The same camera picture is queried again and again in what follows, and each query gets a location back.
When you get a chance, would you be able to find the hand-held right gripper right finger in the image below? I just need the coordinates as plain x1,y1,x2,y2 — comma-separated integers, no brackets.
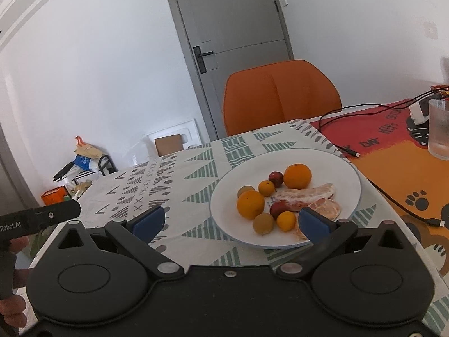
276,206,407,279

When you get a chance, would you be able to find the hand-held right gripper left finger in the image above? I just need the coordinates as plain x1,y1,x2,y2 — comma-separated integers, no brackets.
54,205,185,279

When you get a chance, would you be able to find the small pomelo piece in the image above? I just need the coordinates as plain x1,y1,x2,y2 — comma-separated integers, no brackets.
293,218,311,242

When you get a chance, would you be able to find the peeled pomelo segment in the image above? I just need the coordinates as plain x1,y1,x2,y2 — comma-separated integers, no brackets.
274,183,335,208
300,198,342,222

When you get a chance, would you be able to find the white round plate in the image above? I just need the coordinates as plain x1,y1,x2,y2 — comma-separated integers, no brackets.
210,147,362,250

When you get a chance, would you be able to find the medium orange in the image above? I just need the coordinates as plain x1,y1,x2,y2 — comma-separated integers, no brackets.
237,190,265,220

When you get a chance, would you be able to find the person's left hand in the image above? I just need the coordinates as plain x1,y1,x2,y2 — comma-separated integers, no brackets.
0,236,31,328

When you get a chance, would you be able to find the orange box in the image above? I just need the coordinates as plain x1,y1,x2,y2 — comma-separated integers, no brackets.
41,186,69,206

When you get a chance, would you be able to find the large orange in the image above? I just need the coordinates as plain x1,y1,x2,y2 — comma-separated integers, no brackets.
283,164,312,190

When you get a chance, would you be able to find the patterned tablecloth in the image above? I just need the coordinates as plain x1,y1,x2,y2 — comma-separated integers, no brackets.
28,119,449,337

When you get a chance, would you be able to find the black folded umbrella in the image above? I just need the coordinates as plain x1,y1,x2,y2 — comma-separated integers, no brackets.
53,161,76,182

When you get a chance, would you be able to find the yellowish bundle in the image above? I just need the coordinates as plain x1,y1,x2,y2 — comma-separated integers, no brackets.
72,180,92,197

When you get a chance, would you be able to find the cardboard box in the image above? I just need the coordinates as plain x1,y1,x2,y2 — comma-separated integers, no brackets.
155,134,184,157

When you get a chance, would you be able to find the blue and white bag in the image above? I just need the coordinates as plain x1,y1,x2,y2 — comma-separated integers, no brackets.
74,154,93,171

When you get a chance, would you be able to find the white board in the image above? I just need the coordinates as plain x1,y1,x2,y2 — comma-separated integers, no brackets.
146,119,200,158

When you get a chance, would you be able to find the red and orange printed mat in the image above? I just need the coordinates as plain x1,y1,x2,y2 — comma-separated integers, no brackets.
309,96,449,274

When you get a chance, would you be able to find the orange chair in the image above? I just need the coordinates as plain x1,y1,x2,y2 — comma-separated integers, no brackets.
223,60,342,137

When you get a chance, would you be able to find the white power adapter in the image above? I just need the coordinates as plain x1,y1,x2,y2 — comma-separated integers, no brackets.
409,103,430,125

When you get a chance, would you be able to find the ribbed drinking glass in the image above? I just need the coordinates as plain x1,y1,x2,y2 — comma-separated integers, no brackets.
428,99,449,161

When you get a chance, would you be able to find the grey door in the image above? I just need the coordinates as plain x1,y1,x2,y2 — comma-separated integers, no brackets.
161,0,294,141

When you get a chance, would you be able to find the grey doorway frame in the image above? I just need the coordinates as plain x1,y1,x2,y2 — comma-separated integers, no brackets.
0,126,39,215

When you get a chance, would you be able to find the black metal cart handle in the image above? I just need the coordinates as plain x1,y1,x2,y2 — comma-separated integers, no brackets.
99,155,118,175

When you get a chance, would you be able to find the beige bag with orange handles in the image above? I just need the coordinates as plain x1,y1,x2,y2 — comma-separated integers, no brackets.
74,136,102,158

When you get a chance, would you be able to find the black door handle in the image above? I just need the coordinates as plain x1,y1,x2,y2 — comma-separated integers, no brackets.
193,45,214,74

